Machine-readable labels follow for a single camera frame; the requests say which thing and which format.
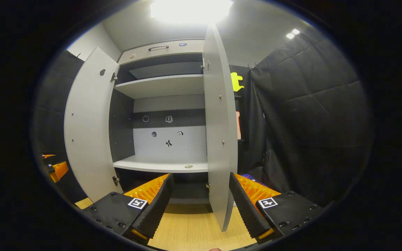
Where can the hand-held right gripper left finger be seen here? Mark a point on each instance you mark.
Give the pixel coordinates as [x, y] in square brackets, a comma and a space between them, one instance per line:
[159, 209]

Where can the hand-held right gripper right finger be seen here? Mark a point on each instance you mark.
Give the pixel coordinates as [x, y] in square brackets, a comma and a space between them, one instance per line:
[244, 209]

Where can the grey shoe cabinet door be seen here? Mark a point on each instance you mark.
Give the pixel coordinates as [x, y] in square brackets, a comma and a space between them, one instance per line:
[89, 132]
[216, 139]

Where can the black backdrop cloth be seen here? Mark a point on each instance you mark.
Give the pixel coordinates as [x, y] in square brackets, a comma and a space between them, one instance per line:
[309, 122]

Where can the large ceiling light panel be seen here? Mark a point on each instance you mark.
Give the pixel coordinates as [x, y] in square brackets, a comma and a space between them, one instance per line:
[190, 8]

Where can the small ceiling light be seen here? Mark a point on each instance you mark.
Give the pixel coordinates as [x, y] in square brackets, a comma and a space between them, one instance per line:
[292, 33]

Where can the grey double-door shoe cabinet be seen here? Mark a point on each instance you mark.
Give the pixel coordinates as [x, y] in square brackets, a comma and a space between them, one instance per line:
[173, 146]

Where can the grey cabinet shelf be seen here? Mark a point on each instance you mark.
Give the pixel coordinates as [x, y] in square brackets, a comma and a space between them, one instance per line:
[162, 85]
[159, 163]

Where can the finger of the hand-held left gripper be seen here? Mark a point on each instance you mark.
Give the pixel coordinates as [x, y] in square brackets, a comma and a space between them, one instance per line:
[48, 156]
[60, 169]

